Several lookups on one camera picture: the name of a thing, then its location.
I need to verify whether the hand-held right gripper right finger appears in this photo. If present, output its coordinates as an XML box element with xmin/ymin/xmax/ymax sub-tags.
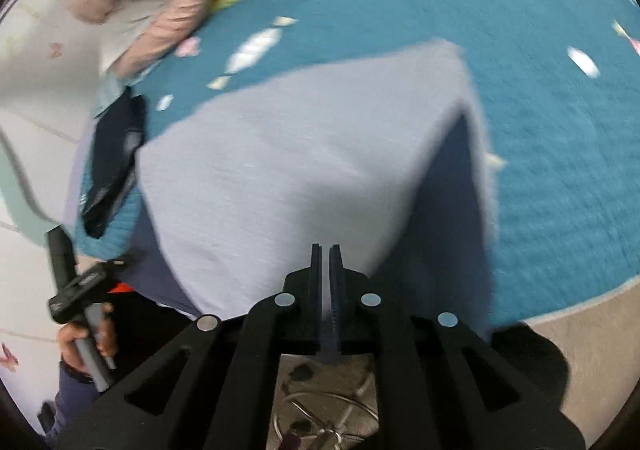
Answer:
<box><xmin>320</xmin><ymin>244</ymin><xmax>587</xmax><ymax>450</ymax></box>

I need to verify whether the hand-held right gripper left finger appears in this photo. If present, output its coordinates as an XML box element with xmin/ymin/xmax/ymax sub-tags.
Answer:
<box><xmin>54</xmin><ymin>243</ymin><xmax>322</xmax><ymax>450</ymax></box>

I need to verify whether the large grey garment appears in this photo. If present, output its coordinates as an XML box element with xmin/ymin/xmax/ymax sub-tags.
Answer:
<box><xmin>64</xmin><ymin>37</ymin><xmax>502</xmax><ymax>332</ymax></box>

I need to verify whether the person's left forearm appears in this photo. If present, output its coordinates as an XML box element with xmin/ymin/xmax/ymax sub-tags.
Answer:
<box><xmin>44</xmin><ymin>359</ymin><xmax>103</xmax><ymax>447</ymax></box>

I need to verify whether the person's left hand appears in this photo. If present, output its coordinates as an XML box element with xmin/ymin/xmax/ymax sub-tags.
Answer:
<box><xmin>57</xmin><ymin>302</ymin><xmax>119</xmax><ymax>373</ymax></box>

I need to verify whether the dark navy garment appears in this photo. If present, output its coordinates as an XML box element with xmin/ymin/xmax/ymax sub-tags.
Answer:
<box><xmin>81</xmin><ymin>89</ymin><xmax>149</xmax><ymax>239</ymax></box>

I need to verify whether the chrome chair base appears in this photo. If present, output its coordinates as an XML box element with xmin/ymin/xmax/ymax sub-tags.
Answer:
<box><xmin>270</xmin><ymin>355</ymin><xmax>381</xmax><ymax>450</ymax></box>

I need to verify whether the white butterfly print sheet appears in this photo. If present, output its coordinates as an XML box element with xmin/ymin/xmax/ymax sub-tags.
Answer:
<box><xmin>0</xmin><ymin>0</ymin><xmax>132</xmax><ymax>381</ymax></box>

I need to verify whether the teal candy print blanket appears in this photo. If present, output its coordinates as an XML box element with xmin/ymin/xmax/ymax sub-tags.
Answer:
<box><xmin>74</xmin><ymin>0</ymin><xmax>640</xmax><ymax>327</ymax></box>

